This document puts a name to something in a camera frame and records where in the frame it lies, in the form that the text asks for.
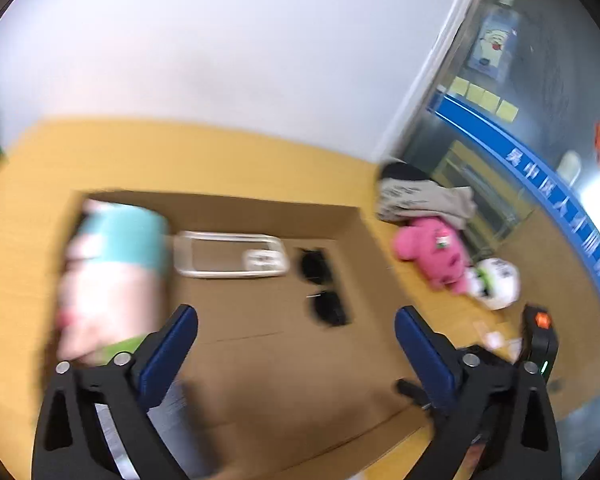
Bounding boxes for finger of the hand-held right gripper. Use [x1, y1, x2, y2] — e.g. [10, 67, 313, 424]
[396, 379, 433, 410]

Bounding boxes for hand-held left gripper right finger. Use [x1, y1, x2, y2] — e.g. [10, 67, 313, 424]
[394, 304, 564, 480]

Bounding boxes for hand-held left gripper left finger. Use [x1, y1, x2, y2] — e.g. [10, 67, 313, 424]
[31, 303, 200, 480]

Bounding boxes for teal and pink plush toy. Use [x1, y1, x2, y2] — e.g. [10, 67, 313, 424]
[55, 199, 173, 366]

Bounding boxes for white rectangular plastic frame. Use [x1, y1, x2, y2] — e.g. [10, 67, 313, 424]
[172, 230, 290, 279]

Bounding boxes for black sunglasses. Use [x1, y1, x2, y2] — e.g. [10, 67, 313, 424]
[297, 247, 351, 328]

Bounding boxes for cardboard box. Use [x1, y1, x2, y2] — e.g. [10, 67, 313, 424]
[55, 189, 511, 476]

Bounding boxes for yellow wooden desktop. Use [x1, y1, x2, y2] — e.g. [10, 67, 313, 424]
[0, 117, 531, 480]

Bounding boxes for white panda plush toy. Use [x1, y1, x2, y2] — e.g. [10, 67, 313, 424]
[467, 257, 522, 311]

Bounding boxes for grey cloth pile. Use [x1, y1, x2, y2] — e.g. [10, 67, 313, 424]
[377, 177, 478, 231]

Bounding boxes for white paper cup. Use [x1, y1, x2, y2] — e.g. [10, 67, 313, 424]
[557, 151, 582, 186]

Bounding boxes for blue window banner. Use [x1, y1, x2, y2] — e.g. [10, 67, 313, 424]
[427, 91, 600, 301]

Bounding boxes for black hat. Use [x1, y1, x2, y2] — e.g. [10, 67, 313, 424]
[380, 160, 431, 183]

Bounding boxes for cartoon wall poster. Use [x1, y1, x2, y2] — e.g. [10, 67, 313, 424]
[467, 7, 521, 81]

